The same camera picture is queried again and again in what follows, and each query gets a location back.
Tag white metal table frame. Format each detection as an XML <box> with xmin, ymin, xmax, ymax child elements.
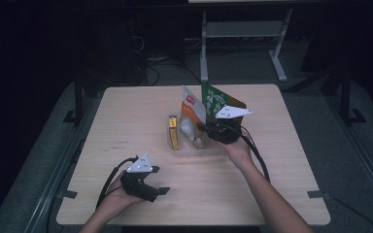
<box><xmin>199</xmin><ymin>9</ymin><xmax>294</xmax><ymax>83</ymax></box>

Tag thin black floor cable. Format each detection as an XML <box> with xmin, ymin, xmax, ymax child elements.
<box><xmin>331</xmin><ymin>195</ymin><xmax>373</xmax><ymax>233</ymax></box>

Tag aluminium floor rail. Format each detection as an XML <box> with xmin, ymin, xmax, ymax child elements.
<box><xmin>22</xmin><ymin>93</ymin><xmax>105</xmax><ymax>233</ymax></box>
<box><xmin>323</xmin><ymin>93</ymin><xmax>373</xmax><ymax>210</ymax></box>

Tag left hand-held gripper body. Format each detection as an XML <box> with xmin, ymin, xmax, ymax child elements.
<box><xmin>119</xmin><ymin>153</ymin><xmax>159</xmax><ymax>204</ymax></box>

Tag hand-held gripper cable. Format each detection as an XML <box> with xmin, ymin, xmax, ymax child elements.
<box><xmin>95</xmin><ymin>156</ymin><xmax>140</xmax><ymax>211</ymax></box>
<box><xmin>239</xmin><ymin>125</ymin><xmax>271</xmax><ymax>183</ymax></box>

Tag clear plastic container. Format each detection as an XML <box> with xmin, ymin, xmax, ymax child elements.
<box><xmin>166</xmin><ymin>111</ymin><xmax>238</xmax><ymax>157</ymax></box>

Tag right hand-held gripper cable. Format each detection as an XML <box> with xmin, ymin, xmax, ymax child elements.
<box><xmin>239</xmin><ymin>125</ymin><xmax>271</xmax><ymax>183</ymax></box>

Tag person's left hand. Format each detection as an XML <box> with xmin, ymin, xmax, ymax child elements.
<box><xmin>101</xmin><ymin>173</ymin><xmax>144</xmax><ymax>213</ymax></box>

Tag grey tape strip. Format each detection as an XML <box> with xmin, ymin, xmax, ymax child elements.
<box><xmin>306</xmin><ymin>190</ymin><xmax>332</xmax><ymax>200</ymax></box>
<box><xmin>57</xmin><ymin>189</ymin><xmax>79</xmax><ymax>200</ymax></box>

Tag green sauce packet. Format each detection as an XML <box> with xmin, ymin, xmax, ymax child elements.
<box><xmin>201</xmin><ymin>82</ymin><xmax>248</xmax><ymax>126</ymax></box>

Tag person's right hand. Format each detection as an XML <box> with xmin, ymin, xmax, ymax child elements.
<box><xmin>220</xmin><ymin>130</ymin><xmax>255</xmax><ymax>171</ymax></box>

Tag white and orange food pouch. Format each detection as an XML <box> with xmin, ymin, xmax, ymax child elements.
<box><xmin>178</xmin><ymin>84</ymin><xmax>208</xmax><ymax>150</ymax></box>

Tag black floor cables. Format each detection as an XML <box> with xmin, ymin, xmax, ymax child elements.
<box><xmin>137</xmin><ymin>35</ymin><xmax>205</xmax><ymax>86</ymax></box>

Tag black metal stand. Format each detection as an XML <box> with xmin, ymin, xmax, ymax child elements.
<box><xmin>339</xmin><ymin>66</ymin><xmax>367</xmax><ymax>126</ymax></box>
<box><xmin>62</xmin><ymin>72</ymin><xmax>85</xmax><ymax>126</ymax></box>

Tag left hand-held gripper cable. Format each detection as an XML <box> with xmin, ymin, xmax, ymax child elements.
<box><xmin>95</xmin><ymin>156</ymin><xmax>140</xmax><ymax>211</ymax></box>

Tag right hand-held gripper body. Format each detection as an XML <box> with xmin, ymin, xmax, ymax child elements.
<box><xmin>208</xmin><ymin>105</ymin><xmax>254</xmax><ymax>146</ymax></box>

